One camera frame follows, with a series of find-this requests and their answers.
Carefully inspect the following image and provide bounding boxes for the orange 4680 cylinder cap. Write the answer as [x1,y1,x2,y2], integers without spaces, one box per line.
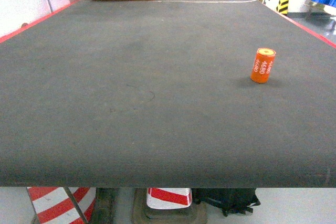
[250,48,276,83]

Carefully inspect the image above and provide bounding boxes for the red white cone middle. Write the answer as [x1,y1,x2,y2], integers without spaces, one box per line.
[146,188,192,210]

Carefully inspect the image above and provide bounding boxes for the black backpack on floor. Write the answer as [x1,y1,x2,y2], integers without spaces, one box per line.
[192,188,261,217]

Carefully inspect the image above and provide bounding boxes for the yellow black traffic cone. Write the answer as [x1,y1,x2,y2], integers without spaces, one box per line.
[276,0,289,16]

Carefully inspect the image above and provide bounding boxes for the red white striped barrier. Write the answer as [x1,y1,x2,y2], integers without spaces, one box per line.
[27,187,96,223]

